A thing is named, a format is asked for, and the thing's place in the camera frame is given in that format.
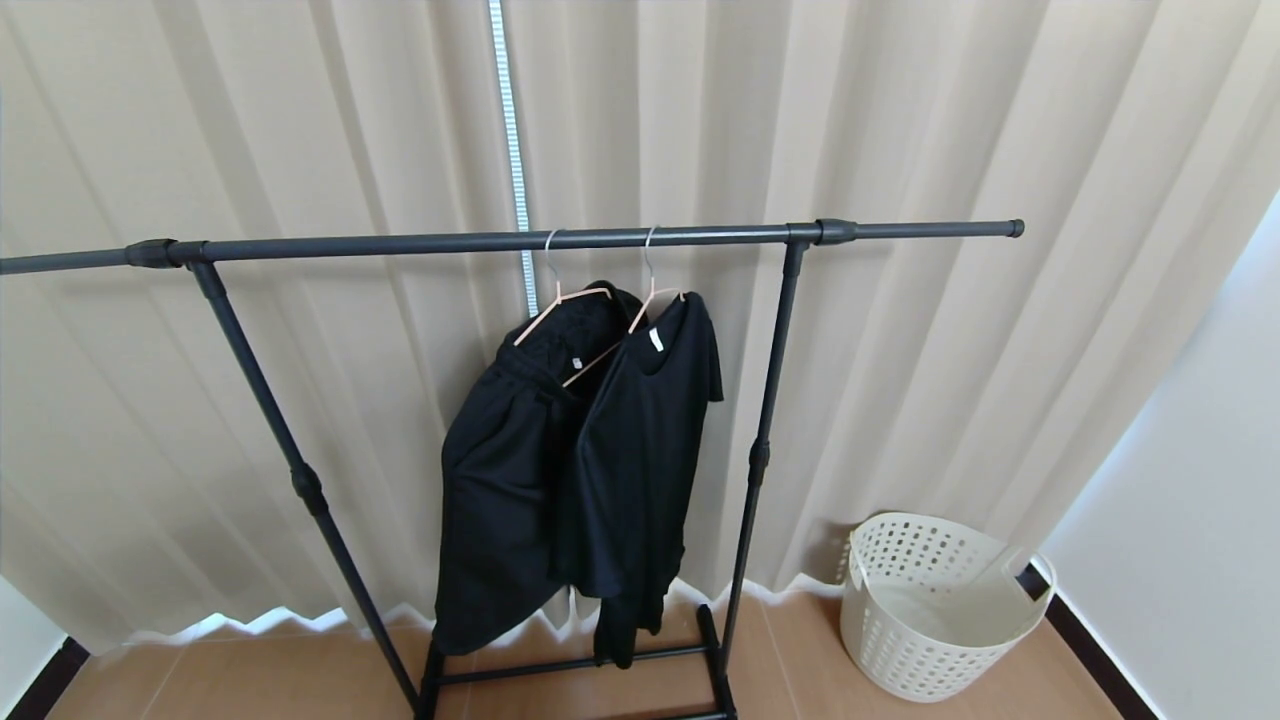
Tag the pink clothes hanger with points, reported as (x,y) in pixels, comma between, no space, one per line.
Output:
(556,297)
(650,290)

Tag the black garment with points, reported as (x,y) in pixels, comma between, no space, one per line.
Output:
(640,460)

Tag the black shorts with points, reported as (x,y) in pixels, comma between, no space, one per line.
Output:
(500,500)

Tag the black clothes rack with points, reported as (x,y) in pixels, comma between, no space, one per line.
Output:
(400,243)

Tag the white laundry basket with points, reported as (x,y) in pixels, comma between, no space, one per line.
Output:
(930,620)

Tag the beige curtain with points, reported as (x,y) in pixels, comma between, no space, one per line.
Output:
(900,120)

